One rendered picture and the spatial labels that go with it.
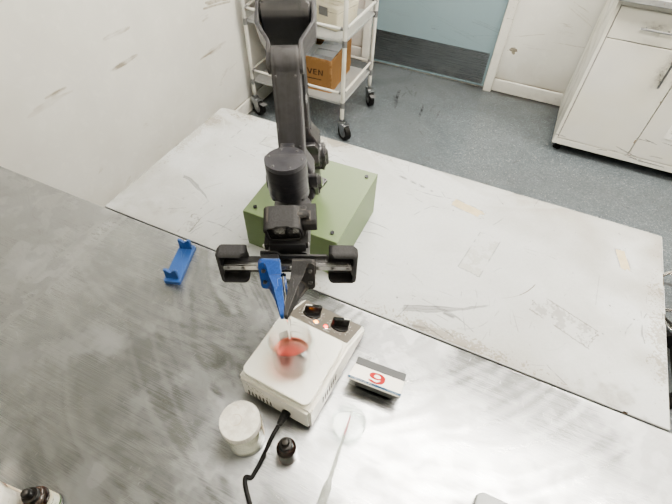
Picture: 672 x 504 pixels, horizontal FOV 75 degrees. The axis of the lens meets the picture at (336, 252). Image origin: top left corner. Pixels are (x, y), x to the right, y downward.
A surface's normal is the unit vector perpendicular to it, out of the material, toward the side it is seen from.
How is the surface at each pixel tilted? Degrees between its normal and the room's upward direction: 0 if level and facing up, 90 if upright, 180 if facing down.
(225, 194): 0
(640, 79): 90
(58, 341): 0
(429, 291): 0
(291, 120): 75
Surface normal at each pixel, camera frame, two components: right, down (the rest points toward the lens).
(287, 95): -0.01, 0.56
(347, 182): -0.02, -0.62
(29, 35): 0.91, 0.33
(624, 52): -0.42, 0.68
